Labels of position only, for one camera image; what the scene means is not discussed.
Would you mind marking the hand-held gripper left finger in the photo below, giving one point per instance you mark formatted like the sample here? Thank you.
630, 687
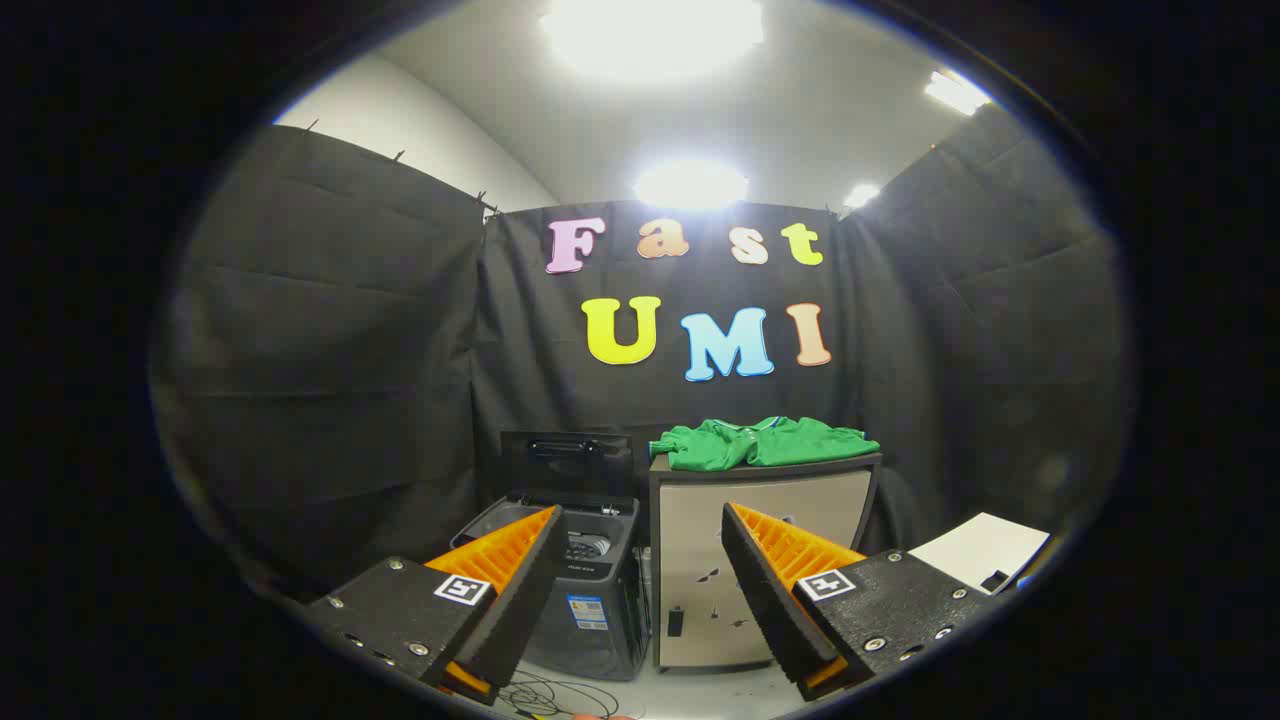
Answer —
520, 590

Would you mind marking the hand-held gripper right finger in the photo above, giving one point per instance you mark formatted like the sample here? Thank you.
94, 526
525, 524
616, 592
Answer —
765, 590

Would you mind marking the grey washing machine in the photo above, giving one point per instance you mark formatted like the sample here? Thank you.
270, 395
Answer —
612, 645

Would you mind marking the green polo shirt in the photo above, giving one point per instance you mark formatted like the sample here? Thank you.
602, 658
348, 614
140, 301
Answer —
780, 445

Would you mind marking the beige cabinet with dark top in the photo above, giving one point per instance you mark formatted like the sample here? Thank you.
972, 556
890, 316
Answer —
700, 520

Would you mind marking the white flat board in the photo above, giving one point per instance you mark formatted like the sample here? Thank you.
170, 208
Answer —
975, 545

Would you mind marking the black backdrop cloth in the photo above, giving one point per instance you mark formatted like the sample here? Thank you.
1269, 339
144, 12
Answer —
350, 350

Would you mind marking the ceiling light panel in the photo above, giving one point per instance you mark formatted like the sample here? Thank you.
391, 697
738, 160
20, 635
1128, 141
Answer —
955, 92
650, 35
860, 195
690, 185

